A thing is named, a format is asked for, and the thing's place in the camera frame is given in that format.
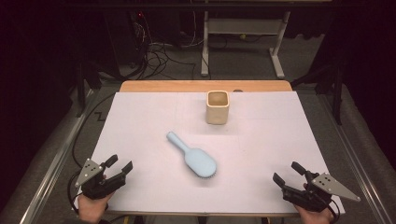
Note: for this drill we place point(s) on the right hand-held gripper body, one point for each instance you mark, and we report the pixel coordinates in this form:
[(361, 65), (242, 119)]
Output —
[(330, 185)]

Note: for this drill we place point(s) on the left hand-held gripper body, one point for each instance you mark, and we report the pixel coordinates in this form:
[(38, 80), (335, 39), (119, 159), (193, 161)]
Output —
[(90, 171)]

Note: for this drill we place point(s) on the light blue hairbrush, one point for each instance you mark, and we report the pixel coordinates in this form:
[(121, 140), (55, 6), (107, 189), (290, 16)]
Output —
[(199, 161)]

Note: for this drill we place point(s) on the person's right hand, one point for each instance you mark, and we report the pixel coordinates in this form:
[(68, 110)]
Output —
[(317, 217)]

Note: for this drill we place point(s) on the person's left hand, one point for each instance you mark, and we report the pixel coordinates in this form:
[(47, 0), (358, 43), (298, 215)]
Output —
[(91, 210)]

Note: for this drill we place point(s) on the white table mat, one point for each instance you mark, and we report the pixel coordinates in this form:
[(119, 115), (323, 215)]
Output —
[(149, 118)]

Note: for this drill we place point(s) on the black metal stand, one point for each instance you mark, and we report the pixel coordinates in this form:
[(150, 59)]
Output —
[(81, 84), (336, 93)]

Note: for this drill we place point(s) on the beige square cup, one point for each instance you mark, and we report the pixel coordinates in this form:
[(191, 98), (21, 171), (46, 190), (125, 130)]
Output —
[(217, 115)]

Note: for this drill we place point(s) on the wooden table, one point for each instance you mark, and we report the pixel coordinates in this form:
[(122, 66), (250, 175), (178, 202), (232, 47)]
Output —
[(174, 86)]

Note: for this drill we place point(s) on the black equipment box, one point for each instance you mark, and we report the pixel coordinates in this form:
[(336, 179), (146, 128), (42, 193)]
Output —
[(124, 37)]

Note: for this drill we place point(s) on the aluminium floor rail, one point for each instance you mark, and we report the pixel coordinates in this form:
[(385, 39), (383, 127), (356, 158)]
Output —
[(361, 168), (53, 168)]

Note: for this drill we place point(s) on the white metal desk frame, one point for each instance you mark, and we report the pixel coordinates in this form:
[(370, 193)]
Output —
[(243, 26)]

